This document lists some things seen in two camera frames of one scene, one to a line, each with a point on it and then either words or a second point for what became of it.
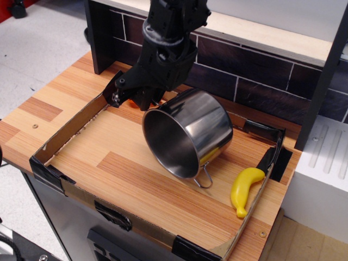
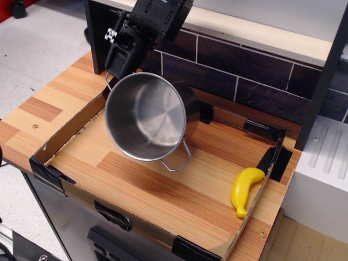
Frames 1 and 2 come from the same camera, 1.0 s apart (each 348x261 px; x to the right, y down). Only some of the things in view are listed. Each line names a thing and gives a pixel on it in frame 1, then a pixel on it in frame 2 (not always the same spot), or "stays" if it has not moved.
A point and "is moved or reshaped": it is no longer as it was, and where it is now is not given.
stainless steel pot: x=188 y=129 is moved or reshaped
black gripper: x=167 y=56 to x=166 y=18
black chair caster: x=18 y=10 stays
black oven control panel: x=125 y=246 stays
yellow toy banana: x=241 y=186 stays
